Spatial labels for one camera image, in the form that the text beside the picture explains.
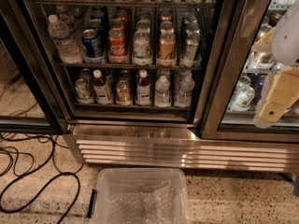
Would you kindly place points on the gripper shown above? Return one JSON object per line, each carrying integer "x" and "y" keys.
{"x": 287, "y": 42}

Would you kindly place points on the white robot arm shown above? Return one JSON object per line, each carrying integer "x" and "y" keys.
{"x": 285, "y": 42}

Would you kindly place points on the white green can right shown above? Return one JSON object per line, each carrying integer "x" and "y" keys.
{"x": 243, "y": 95}

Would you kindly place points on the green silver soda can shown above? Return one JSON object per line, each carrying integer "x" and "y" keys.
{"x": 191, "y": 50}

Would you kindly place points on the gold orange soda can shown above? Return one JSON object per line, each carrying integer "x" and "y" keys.
{"x": 167, "y": 49}

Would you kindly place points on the white green soda can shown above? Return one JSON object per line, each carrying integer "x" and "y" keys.
{"x": 141, "y": 49}

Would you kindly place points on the red Coca-Cola can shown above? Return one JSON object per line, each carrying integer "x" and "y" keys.
{"x": 118, "y": 48}

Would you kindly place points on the gold can bottom shelf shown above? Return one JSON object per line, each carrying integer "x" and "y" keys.
{"x": 123, "y": 93}

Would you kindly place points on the stainless fridge vent grille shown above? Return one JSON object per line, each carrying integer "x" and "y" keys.
{"x": 184, "y": 153}

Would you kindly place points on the blue Pepsi can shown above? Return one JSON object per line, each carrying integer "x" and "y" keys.
{"x": 93, "y": 49}

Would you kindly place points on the green can bottom shelf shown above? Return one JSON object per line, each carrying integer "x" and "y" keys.
{"x": 84, "y": 93}

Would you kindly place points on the open glass fridge door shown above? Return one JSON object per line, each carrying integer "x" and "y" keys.
{"x": 28, "y": 103}

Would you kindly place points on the small water bottle right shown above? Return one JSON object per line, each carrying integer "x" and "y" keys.
{"x": 183, "y": 94}

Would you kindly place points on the small water bottle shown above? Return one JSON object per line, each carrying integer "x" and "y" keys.
{"x": 183, "y": 94}
{"x": 162, "y": 92}

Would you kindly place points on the small water bottle left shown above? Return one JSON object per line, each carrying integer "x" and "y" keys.
{"x": 162, "y": 92}

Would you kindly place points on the brown tea bottle right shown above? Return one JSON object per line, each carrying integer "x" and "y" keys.
{"x": 143, "y": 88}

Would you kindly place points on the brown tea bottle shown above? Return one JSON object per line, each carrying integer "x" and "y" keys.
{"x": 143, "y": 88}
{"x": 101, "y": 87}

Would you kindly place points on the brown tea bottle left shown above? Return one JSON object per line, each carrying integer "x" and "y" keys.
{"x": 101, "y": 87}

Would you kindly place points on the clear water bottle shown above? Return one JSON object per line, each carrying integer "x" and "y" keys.
{"x": 64, "y": 41}

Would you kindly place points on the clear plastic storage bin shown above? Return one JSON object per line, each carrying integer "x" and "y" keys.
{"x": 139, "y": 196}

